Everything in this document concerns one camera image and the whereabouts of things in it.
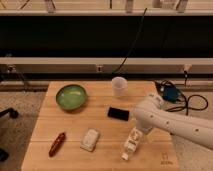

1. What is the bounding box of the clear plastic bottle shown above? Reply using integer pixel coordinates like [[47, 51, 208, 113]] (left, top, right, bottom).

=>
[[121, 127, 143, 161]]

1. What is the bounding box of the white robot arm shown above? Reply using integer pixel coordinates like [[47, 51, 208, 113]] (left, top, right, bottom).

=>
[[132, 93, 213, 150]]

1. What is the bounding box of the green ceramic bowl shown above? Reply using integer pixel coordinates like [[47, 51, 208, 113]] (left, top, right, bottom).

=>
[[55, 84, 87, 111]]

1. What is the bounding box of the clear plastic cup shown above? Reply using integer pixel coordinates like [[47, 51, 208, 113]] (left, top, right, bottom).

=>
[[111, 77, 127, 97]]

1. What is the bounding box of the black rectangular block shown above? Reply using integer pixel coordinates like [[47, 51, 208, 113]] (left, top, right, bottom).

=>
[[107, 107, 129, 121]]

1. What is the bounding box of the blue power adapter box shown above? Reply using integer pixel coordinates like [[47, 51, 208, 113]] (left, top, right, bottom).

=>
[[162, 86, 179, 103]]

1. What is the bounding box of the red brown chili toy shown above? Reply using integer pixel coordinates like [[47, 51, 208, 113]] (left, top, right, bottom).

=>
[[49, 132, 66, 157]]

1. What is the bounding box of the black chair base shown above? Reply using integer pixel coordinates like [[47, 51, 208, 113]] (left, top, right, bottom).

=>
[[0, 107, 20, 163]]

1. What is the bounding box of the black floor cable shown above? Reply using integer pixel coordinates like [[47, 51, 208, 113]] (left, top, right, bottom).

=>
[[154, 79, 210, 125]]

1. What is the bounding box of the black hanging cable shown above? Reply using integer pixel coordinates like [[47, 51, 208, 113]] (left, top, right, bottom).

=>
[[111, 7, 148, 75]]

